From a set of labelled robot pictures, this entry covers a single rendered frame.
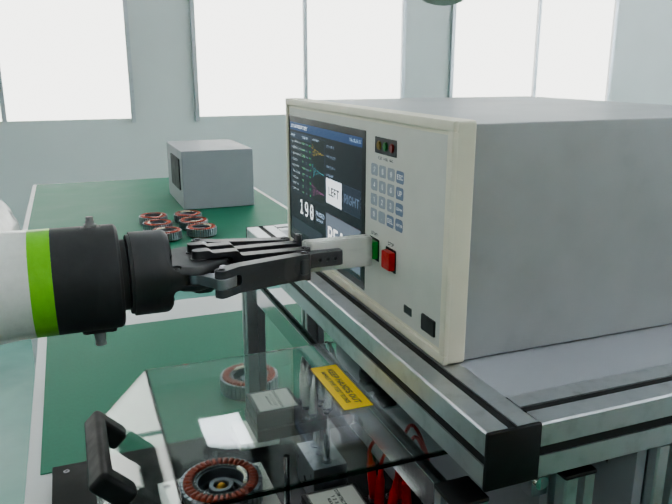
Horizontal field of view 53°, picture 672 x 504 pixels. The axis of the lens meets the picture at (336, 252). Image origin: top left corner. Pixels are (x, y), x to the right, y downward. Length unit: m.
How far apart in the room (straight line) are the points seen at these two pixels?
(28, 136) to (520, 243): 4.88
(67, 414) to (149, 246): 0.79
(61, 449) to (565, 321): 0.87
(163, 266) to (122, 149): 4.75
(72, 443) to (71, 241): 0.71
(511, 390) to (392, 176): 0.22
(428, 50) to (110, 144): 2.71
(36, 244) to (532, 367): 0.42
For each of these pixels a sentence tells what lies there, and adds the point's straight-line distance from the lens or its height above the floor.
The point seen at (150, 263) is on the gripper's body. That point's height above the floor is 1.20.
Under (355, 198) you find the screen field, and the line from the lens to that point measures 0.72.
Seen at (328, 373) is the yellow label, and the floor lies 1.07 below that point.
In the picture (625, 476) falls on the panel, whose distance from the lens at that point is 0.63.
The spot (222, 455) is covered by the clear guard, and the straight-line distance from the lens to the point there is 0.56.
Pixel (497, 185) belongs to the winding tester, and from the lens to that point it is 0.57.
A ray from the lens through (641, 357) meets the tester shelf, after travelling 0.66.
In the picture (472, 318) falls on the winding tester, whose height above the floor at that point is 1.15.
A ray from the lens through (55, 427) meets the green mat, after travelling 1.32.
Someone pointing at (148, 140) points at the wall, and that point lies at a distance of 5.35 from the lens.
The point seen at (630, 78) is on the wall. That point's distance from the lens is 7.38.
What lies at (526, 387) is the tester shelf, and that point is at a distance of 0.57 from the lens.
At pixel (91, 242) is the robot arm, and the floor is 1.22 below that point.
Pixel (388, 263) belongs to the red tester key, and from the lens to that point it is 0.65.
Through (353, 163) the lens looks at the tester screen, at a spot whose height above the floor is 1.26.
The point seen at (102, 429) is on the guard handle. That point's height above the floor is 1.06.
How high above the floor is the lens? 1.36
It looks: 15 degrees down
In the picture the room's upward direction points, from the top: straight up
